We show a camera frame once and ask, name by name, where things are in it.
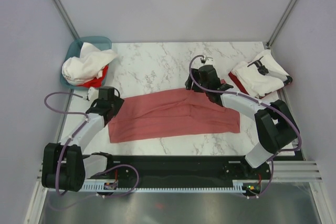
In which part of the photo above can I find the red t-shirt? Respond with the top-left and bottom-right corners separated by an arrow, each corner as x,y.
228,72 -> 293,99
79,65 -> 109,88

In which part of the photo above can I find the salmon pink t-shirt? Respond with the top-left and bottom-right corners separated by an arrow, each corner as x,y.
108,88 -> 240,143

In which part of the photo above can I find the white printed t-shirt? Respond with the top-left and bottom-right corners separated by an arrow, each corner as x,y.
231,49 -> 290,97

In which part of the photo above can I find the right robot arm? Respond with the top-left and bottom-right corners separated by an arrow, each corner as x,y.
185,65 -> 302,179

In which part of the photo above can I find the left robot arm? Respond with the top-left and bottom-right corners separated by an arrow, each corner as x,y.
41,87 -> 124,195

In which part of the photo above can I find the crumpled red t-shirt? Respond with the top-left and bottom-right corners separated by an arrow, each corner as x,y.
79,65 -> 109,88

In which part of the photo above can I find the crumpled white t-shirt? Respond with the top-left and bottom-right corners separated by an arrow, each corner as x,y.
61,42 -> 118,86

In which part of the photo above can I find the teal plastic basket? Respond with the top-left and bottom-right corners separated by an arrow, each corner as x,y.
60,36 -> 118,90

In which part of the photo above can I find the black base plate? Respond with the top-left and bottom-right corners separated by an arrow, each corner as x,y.
93,155 -> 271,187

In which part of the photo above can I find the white slotted cable duct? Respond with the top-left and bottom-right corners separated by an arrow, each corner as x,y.
48,180 -> 263,193

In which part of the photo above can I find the left aluminium frame post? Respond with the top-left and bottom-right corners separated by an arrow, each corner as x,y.
52,0 -> 80,39

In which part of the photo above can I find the aluminium frame post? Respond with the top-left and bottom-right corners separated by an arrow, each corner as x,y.
263,0 -> 299,49
52,0 -> 80,39

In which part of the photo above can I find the right aluminium frame post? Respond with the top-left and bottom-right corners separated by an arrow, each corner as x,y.
263,0 -> 299,49

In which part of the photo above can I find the aluminium front rail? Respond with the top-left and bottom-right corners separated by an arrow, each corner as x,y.
36,159 -> 323,183

